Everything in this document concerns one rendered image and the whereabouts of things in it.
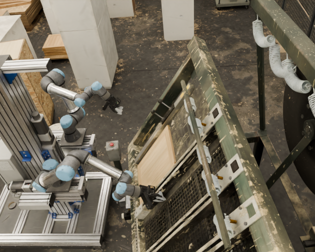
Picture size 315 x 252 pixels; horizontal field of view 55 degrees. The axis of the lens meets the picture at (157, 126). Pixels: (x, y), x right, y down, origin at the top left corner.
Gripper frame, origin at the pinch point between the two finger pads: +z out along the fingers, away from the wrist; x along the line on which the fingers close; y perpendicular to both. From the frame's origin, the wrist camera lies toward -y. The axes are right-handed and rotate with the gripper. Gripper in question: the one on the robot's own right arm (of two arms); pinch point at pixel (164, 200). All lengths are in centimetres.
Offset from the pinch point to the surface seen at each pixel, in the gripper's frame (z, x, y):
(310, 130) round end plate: 32, -100, -11
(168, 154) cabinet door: 0.2, -13.6, 31.6
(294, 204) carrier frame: 111, -22, 7
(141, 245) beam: -0.6, 37.9, -16.0
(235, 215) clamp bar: -8, -68, -50
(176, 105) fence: -2, -38, 61
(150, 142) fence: -2, 8, 61
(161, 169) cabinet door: 0.5, -0.8, 26.4
